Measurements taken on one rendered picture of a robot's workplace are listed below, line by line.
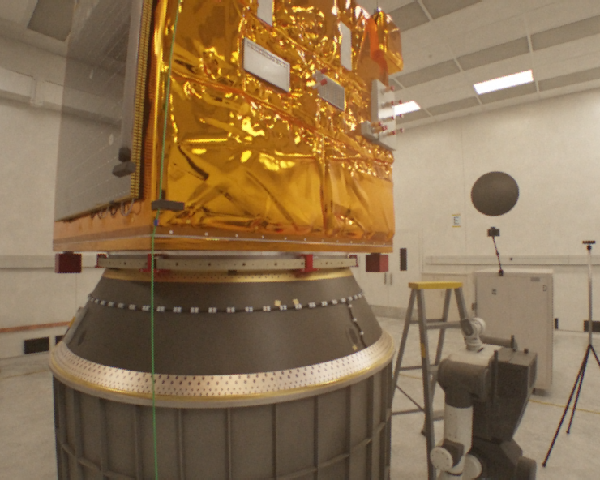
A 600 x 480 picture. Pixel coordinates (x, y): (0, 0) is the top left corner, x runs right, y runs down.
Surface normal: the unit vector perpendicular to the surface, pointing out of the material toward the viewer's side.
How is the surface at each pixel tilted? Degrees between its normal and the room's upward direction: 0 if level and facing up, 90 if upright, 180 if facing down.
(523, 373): 90
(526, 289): 90
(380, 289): 90
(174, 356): 62
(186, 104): 89
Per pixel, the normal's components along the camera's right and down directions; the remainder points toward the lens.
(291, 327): 0.41, -0.50
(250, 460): 0.24, -0.04
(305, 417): 0.48, -0.04
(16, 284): 0.77, -0.03
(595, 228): -0.64, -0.04
